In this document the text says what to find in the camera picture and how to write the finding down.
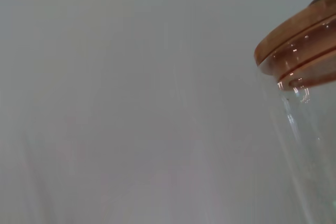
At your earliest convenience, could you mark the wooden jar lid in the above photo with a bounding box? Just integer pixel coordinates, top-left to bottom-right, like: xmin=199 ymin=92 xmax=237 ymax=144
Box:
xmin=253 ymin=0 xmax=336 ymax=88

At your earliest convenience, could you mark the glass water dispenser jar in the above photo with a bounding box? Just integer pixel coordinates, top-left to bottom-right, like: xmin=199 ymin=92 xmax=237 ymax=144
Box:
xmin=256 ymin=22 xmax=336 ymax=224

